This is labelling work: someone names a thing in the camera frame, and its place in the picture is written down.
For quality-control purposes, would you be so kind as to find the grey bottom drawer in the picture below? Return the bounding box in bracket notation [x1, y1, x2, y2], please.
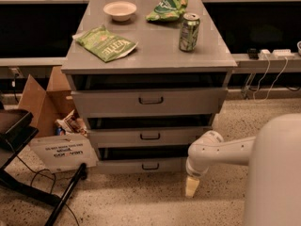
[97, 145, 189, 174]

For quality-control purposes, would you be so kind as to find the grey drawer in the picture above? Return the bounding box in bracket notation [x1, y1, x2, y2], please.
[71, 88, 228, 119]
[87, 126, 212, 148]
[97, 145, 189, 174]

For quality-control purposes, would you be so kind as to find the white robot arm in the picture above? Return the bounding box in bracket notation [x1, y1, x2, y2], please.
[185, 114, 301, 226]

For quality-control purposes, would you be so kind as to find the grey middle drawer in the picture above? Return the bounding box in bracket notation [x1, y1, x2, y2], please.
[87, 126, 212, 148]

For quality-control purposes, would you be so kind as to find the grey top drawer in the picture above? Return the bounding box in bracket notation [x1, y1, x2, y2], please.
[71, 88, 228, 119]

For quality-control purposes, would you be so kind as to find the grey drawer cabinet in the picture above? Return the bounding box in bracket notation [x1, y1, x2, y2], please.
[60, 0, 238, 162]

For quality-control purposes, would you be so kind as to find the brown cardboard box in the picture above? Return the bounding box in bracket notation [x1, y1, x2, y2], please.
[19, 66, 98, 173]

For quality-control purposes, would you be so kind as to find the black adapter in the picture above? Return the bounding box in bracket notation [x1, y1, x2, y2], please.
[247, 48, 259, 59]

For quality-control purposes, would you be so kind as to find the white power strip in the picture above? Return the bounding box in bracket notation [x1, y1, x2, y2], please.
[260, 49, 294, 59]

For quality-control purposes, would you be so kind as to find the green soda can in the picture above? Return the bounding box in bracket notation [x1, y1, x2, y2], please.
[179, 12, 200, 52]

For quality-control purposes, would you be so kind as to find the green chip bag flat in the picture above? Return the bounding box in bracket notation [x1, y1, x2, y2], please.
[72, 24, 137, 62]

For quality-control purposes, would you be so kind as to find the green crumpled chip bag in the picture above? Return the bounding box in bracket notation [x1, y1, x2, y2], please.
[146, 0, 188, 22]

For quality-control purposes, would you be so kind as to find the black stand left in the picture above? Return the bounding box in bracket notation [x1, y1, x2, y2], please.
[0, 103, 88, 226]

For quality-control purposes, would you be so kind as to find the white bowl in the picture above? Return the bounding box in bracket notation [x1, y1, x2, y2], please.
[103, 1, 136, 22]

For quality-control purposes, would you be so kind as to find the white cable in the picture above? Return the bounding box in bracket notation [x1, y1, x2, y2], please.
[252, 54, 290, 102]

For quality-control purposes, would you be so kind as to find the black floor cable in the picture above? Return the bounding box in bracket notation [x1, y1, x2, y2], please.
[12, 153, 81, 226]

